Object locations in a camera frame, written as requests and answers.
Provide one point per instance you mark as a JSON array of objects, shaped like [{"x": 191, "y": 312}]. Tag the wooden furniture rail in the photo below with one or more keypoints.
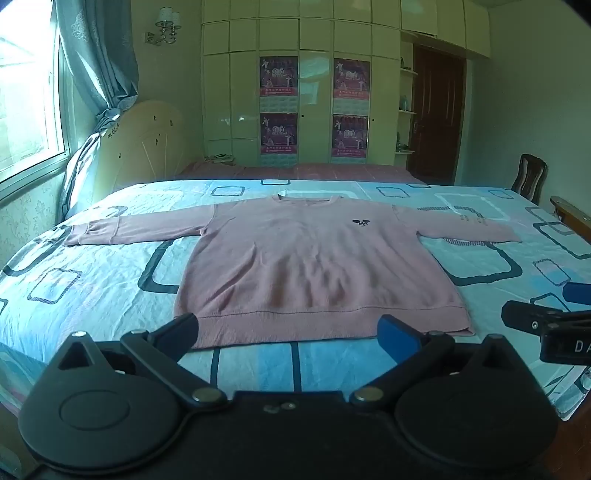
[{"x": 570, "y": 210}]

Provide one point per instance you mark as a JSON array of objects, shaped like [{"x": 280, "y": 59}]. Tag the purple wall poster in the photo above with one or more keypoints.
[
  {"x": 350, "y": 136},
  {"x": 278, "y": 76},
  {"x": 278, "y": 134},
  {"x": 352, "y": 78}
]

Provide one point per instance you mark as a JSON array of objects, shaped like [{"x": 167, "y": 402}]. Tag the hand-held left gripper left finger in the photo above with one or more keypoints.
[{"x": 182, "y": 328}]

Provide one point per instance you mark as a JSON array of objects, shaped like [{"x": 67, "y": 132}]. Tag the dark wooden chair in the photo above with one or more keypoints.
[{"x": 528, "y": 177}]

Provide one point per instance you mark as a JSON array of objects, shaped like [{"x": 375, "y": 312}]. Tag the cream fan-shaped headboard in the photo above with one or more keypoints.
[{"x": 152, "y": 138}]

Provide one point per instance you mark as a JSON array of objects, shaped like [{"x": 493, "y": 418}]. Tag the bed with patterned sheet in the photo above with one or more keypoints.
[{"x": 92, "y": 286}]

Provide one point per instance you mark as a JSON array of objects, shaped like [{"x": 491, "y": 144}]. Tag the wall lamp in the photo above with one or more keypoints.
[{"x": 165, "y": 25}]

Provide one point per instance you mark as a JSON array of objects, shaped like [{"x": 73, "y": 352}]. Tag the teal jar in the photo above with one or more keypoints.
[{"x": 404, "y": 102}]

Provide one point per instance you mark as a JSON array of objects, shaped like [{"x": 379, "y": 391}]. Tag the blue curtain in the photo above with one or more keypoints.
[{"x": 99, "y": 55}]

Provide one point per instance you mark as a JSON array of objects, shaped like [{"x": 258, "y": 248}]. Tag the cream corner shelf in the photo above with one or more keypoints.
[{"x": 405, "y": 113}]

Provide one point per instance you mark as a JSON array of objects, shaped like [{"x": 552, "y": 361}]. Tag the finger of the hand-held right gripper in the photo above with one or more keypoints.
[
  {"x": 579, "y": 293},
  {"x": 521, "y": 316}
]

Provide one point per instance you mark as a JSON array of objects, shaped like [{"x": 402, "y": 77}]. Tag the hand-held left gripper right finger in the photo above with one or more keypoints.
[{"x": 397, "y": 337}]

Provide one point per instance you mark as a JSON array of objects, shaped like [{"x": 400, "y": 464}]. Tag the dark wooden door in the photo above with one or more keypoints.
[{"x": 436, "y": 115}]

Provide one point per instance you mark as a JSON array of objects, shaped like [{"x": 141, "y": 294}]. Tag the red bed cover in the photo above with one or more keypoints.
[{"x": 323, "y": 173}]

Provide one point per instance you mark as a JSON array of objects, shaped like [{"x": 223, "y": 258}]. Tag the window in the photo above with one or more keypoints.
[{"x": 27, "y": 92}]

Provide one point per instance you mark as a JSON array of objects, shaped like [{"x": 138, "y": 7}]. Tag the cream glossy wardrobe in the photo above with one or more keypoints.
[{"x": 314, "y": 83}]

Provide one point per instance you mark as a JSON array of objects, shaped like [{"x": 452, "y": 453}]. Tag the stack of papers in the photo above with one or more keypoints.
[{"x": 220, "y": 159}]

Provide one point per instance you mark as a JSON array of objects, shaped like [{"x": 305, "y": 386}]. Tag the pink sweater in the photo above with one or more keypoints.
[{"x": 314, "y": 272}]

